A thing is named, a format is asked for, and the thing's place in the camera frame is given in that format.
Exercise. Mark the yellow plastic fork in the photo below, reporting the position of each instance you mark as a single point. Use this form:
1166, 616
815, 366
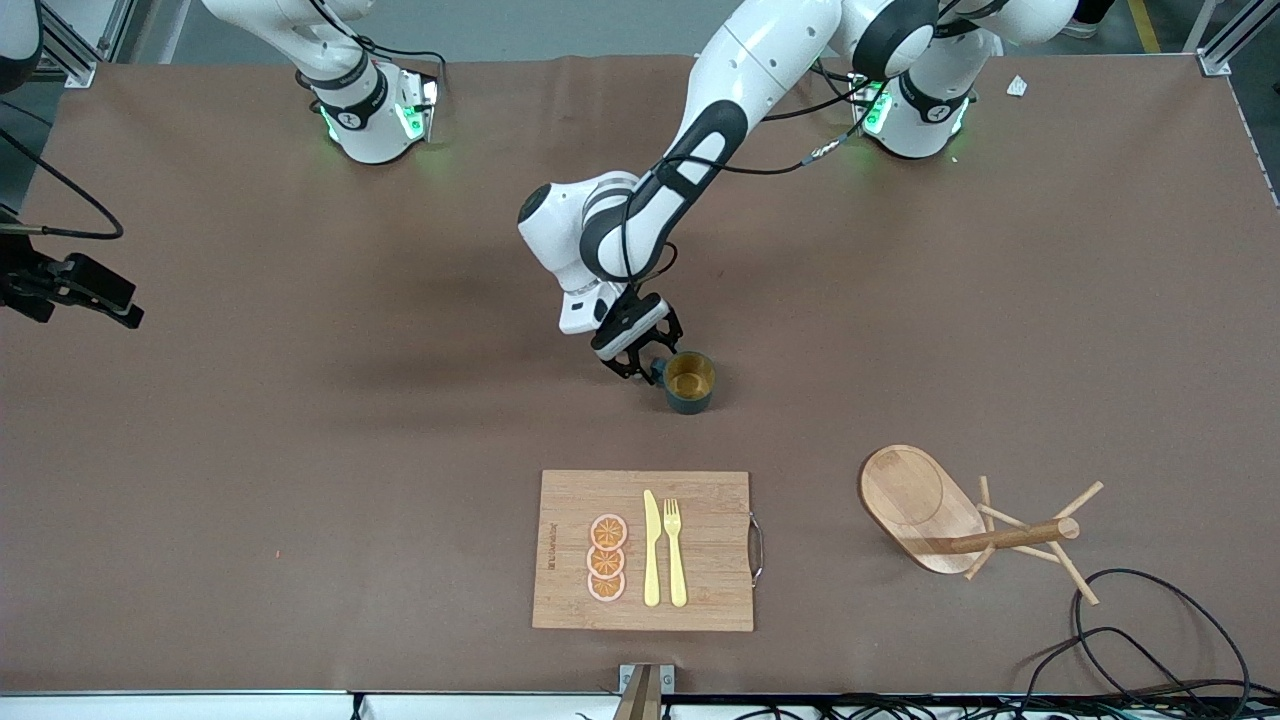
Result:
677, 570

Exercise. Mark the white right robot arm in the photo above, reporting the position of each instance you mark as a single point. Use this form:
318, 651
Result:
370, 120

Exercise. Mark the dark green ribbed cup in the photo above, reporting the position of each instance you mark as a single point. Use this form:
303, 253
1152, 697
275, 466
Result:
690, 402

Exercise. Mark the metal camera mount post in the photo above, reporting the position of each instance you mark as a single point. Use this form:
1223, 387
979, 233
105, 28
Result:
640, 700

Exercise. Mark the wooden cutting board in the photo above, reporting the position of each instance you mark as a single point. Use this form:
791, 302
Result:
700, 600

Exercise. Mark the brown table cover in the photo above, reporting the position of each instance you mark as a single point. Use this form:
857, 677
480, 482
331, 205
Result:
400, 600

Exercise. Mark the toy orange slice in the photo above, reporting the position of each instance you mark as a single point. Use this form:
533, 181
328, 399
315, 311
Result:
608, 531
606, 588
605, 563

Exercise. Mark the aluminium frame post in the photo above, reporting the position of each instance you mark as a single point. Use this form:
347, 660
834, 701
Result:
75, 60
1215, 62

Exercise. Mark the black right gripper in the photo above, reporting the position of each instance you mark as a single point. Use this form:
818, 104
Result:
28, 285

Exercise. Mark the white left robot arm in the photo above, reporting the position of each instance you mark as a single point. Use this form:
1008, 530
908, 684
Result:
760, 70

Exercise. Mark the white paper scrap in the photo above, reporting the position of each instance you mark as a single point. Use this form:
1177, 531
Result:
1018, 86

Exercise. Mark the dark trouser leg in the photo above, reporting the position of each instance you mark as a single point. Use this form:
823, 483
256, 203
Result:
1098, 8

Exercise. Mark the wooden cup rack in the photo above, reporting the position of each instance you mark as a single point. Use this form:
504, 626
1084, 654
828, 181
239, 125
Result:
910, 500

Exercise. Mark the pink shoe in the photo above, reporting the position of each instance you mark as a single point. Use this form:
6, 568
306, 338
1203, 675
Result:
1085, 29

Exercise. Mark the yellow plastic knife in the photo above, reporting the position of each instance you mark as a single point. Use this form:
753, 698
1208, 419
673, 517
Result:
652, 560

